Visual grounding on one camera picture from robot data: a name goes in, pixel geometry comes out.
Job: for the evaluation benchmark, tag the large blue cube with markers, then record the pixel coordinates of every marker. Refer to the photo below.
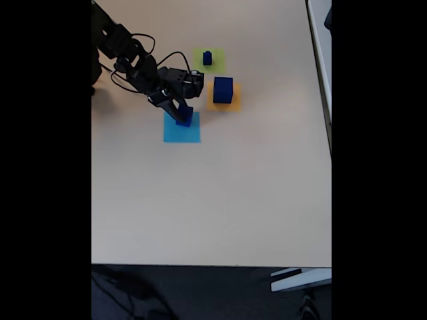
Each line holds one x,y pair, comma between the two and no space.
188,116

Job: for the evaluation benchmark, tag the small blue cube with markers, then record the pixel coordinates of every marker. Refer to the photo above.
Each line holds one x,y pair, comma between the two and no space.
207,60

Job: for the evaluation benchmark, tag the blue paper square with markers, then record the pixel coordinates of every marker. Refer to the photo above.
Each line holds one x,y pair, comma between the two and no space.
190,135

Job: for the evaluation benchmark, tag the green paper square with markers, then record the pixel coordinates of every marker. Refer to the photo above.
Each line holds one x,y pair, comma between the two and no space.
218,63

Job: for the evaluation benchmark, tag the orange paper square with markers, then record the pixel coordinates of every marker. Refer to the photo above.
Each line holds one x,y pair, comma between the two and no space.
235,103

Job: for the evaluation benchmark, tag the largest blue cube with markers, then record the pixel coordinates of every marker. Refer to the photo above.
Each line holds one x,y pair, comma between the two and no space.
223,91

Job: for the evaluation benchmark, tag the white adjacent table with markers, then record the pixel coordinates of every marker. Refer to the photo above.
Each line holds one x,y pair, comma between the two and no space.
322,40

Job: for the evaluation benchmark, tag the dark object on adjacent table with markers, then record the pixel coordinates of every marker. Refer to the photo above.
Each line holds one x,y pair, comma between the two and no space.
329,20

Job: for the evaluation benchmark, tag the white table foot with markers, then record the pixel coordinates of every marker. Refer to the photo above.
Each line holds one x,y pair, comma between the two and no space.
300,280

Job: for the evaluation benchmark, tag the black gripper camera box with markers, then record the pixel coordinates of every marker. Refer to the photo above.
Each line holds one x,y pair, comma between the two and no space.
195,85

